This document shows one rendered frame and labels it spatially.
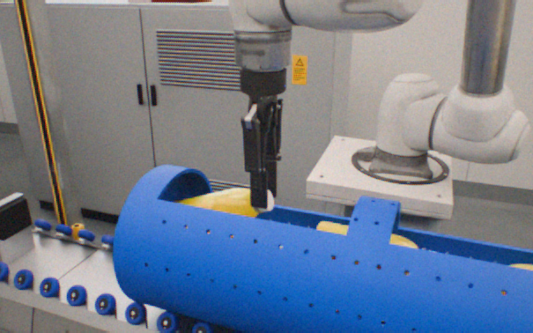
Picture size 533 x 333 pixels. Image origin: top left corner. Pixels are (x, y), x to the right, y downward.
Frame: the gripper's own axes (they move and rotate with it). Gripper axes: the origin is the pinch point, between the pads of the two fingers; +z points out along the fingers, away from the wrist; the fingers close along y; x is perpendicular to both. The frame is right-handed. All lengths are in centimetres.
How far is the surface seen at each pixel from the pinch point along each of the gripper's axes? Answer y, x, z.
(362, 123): -281, -27, 73
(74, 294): 10.5, -38.6, 27.1
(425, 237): -13.5, 27.8, 12.5
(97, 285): 2, -41, 31
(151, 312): 4.9, -23.7, 31.6
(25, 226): -3, -65, 23
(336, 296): 13.0, 16.5, 10.1
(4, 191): -164, -288, 123
